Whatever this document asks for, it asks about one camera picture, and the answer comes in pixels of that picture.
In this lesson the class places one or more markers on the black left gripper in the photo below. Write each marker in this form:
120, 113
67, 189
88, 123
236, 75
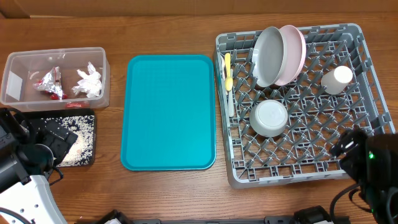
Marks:
60, 145

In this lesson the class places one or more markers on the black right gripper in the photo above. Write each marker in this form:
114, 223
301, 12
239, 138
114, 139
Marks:
347, 147

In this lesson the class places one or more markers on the red sauce packet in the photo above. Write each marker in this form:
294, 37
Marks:
75, 105

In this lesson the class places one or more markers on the silver foil wrapper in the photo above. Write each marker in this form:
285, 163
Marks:
51, 84

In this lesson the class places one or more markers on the white napkin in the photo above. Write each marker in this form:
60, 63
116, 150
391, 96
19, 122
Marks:
90, 82

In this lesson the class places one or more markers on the white plastic cup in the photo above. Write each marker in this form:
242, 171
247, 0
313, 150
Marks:
337, 80

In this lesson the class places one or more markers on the grey bowl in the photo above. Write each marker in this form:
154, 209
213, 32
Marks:
269, 118

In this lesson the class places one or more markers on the white large plate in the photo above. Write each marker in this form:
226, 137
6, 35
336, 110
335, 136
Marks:
296, 52

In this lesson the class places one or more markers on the grey small plate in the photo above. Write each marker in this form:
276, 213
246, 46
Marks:
269, 56

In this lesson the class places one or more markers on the white plastic knife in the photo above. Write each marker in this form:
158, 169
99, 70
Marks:
230, 93

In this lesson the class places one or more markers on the yellow plastic spoon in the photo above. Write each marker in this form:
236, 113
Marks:
229, 79

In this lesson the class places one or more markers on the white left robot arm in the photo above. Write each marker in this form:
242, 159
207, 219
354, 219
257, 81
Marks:
25, 190

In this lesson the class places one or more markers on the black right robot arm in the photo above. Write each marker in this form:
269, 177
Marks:
371, 161

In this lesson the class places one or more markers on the grey dishwasher rack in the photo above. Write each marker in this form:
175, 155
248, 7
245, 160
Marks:
316, 119

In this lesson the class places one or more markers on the black plastic tray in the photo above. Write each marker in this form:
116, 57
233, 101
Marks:
36, 117

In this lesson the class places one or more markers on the spilled white rice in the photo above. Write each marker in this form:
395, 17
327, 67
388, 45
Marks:
83, 150

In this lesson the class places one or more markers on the clear plastic bin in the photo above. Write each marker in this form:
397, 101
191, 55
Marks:
23, 69

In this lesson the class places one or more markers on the teal serving tray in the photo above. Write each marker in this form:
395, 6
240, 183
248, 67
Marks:
169, 120

